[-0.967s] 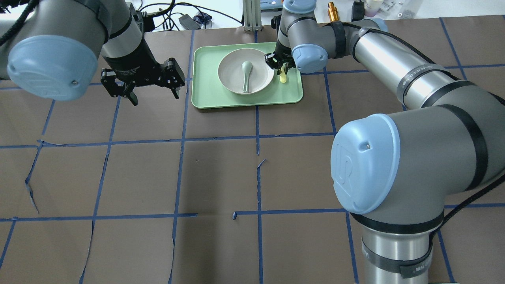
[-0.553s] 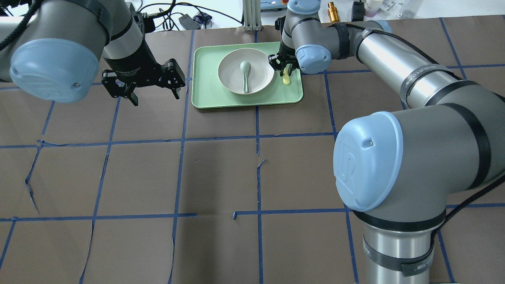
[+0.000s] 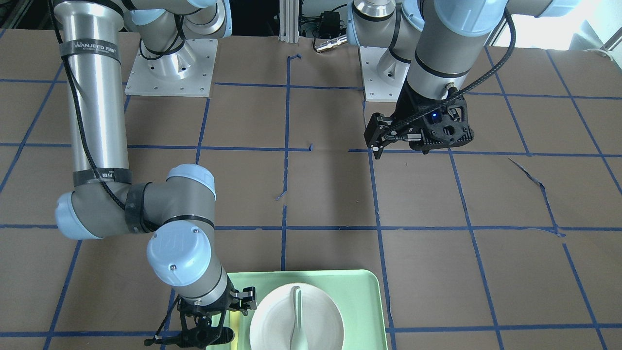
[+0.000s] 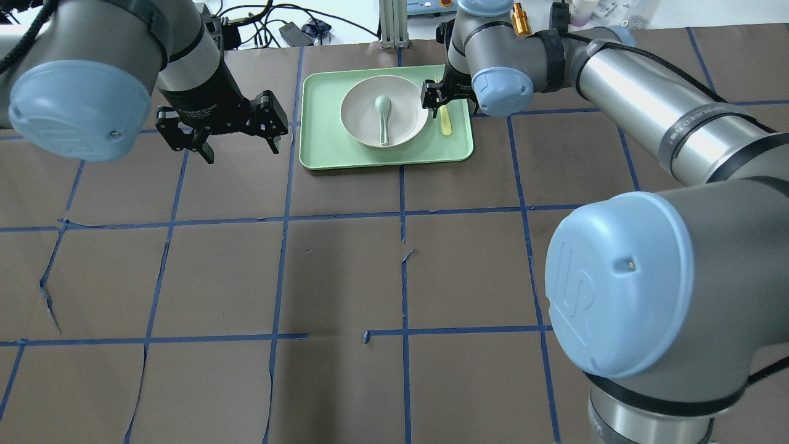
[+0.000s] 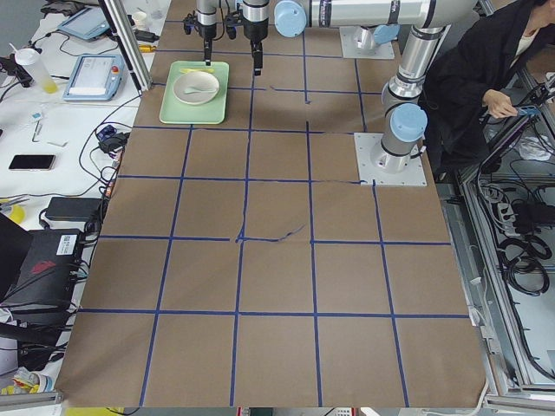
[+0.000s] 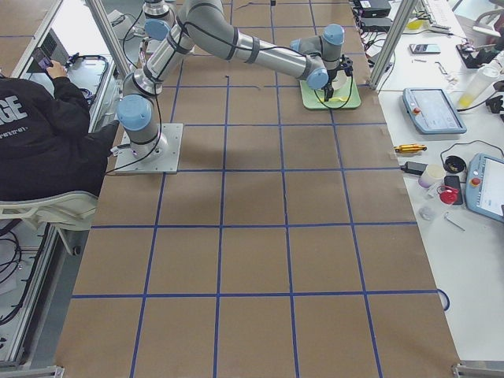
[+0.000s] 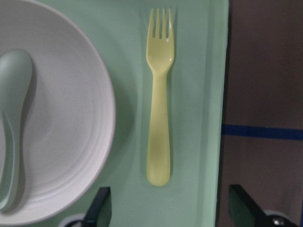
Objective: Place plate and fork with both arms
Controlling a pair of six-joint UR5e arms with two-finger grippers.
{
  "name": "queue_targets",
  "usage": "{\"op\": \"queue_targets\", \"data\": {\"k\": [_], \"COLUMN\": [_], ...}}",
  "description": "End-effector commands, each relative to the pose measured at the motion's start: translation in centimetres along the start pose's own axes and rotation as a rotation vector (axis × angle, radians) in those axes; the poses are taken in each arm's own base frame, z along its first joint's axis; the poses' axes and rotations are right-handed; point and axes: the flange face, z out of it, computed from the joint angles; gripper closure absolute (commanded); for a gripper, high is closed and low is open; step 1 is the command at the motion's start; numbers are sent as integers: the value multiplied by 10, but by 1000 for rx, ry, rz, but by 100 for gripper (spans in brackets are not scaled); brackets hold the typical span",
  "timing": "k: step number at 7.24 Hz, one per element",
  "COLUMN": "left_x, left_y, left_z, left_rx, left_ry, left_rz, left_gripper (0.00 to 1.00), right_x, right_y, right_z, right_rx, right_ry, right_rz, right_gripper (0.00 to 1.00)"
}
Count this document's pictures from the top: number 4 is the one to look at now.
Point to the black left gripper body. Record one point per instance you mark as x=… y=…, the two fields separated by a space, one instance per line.
x=206 y=92

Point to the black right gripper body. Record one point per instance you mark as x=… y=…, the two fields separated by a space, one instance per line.
x=435 y=96

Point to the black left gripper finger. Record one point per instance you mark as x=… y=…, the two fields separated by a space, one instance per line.
x=273 y=143
x=205 y=151

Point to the yellow plastic fork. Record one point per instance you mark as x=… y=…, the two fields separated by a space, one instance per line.
x=443 y=112

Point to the white round plate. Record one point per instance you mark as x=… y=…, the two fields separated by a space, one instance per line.
x=360 y=120

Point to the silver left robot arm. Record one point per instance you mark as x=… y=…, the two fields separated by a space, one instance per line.
x=78 y=82

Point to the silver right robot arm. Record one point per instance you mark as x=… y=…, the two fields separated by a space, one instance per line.
x=479 y=364

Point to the light green plastic spoon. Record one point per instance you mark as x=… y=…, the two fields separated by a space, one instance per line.
x=382 y=106

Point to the light green plastic tray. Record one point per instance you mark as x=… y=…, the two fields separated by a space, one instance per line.
x=325 y=144

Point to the gold metal cylinder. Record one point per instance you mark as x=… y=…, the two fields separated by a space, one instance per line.
x=520 y=20

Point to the black power adapter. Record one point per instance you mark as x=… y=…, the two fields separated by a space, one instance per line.
x=294 y=36

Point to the aluminium frame post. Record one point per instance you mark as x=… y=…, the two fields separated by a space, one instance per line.
x=392 y=18

